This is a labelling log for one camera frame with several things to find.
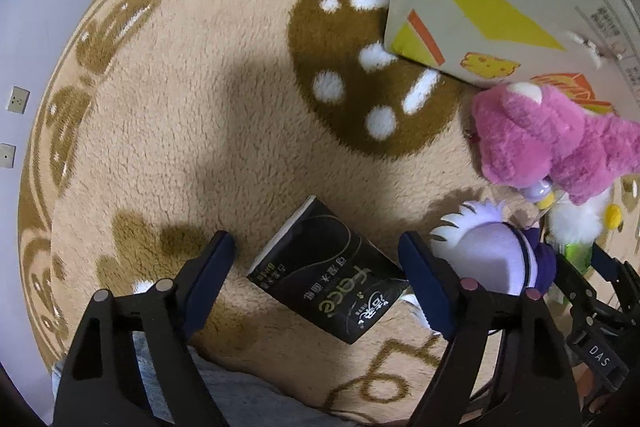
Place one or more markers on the beige mushroom print blanket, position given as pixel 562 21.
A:
pixel 200 107

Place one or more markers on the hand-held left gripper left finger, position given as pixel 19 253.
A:
pixel 210 277

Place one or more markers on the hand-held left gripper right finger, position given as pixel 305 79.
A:
pixel 425 277

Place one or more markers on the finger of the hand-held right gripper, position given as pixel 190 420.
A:
pixel 607 263
pixel 575 279

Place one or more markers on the green packet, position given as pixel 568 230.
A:
pixel 577 254

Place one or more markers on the white fluffy plush toy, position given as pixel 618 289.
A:
pixel 575 217

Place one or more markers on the black tissue pack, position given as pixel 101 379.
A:
pixel 325 267

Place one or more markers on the white wall socket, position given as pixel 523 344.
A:
pixel 18 99
pixel 7 155

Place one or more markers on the pink plush bear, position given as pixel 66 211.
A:
pixel 550 142

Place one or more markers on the white duck plush toy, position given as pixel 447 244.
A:
pixel 490 252

